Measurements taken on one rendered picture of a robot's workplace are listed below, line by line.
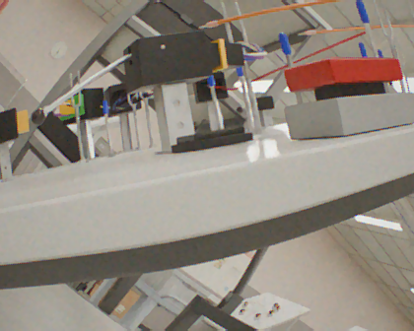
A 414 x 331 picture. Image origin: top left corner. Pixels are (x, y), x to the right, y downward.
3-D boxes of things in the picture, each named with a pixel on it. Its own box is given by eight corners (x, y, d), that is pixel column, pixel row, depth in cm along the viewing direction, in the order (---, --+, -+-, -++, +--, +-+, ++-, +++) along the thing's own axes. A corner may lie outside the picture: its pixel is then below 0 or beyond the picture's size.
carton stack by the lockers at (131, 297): (87, 295, 771) (115, 256, 788) (83, 289, 801) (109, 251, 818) (130, 325, 802) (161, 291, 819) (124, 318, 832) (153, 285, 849)
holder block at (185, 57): (126, 95, 46) (122, 49, 45) (193, 83, 48) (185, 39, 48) (141, 87, 42) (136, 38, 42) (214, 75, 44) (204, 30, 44)
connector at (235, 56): (174, 72, 46) (172, 49, 46) (229, 70, 49) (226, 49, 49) (192, 65, 44) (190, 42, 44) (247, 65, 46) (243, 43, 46)
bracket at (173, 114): (154, 155, 47) (145, 91, 46) (183, 149, 48) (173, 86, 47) (174, 152, 42) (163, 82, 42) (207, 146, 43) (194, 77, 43)
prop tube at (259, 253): (226, 303, 124) (291, 180, 129) (222, 301, 127) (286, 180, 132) (238, 307, 125) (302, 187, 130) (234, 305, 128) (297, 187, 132)
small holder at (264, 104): (236, 131, 125) (230, 100, 124) (271, 126, 127) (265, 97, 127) (244, 130, 120) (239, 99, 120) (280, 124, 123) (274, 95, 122)
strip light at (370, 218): (399, 225, 660) (402, 220, 661) (351, 214, 776) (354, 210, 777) (404, 231, 666) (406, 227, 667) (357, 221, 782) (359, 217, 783)
